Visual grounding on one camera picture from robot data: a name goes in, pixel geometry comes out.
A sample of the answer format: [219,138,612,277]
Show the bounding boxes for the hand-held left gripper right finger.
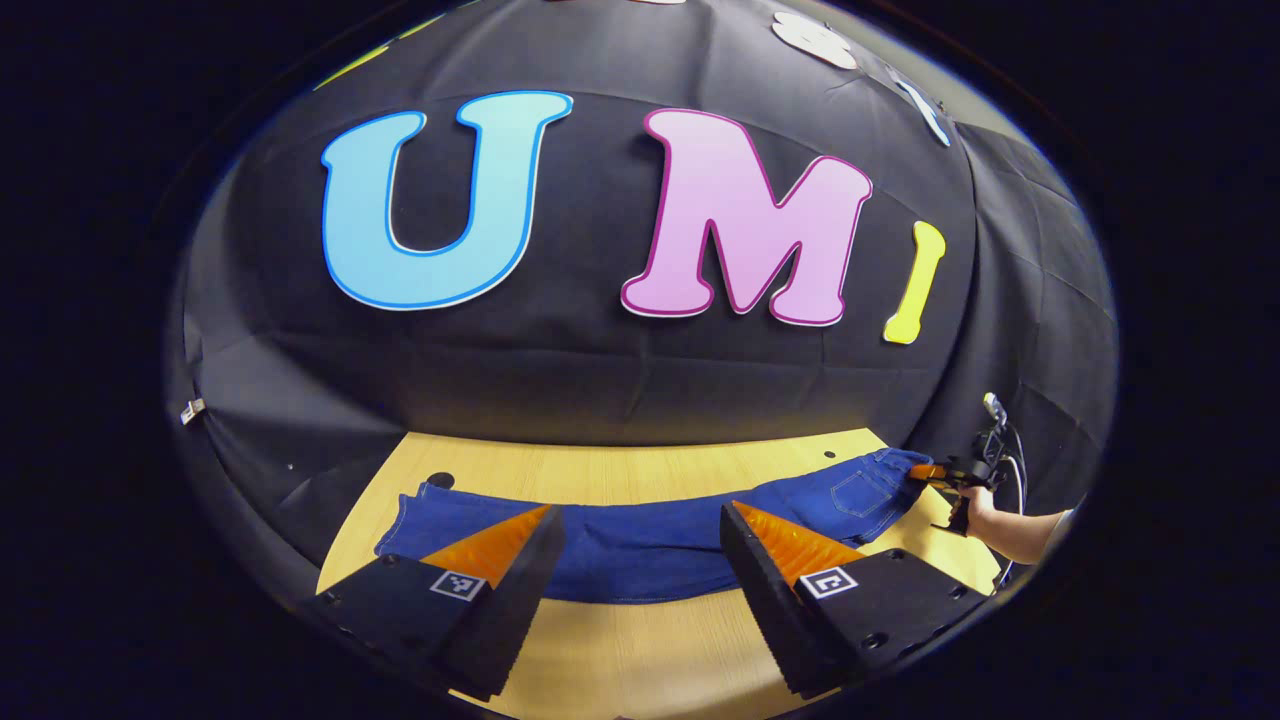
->
[718,500,993,701]

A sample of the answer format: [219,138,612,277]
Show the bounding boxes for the white cable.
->
[1003,420,1031,586]

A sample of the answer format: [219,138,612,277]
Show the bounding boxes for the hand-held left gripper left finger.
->
[296,503,567,703]

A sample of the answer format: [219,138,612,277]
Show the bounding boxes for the black backdrop cloth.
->
[165,0,1119,611]

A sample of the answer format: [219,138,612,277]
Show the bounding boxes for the blue jeans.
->
[375,447,937,605]

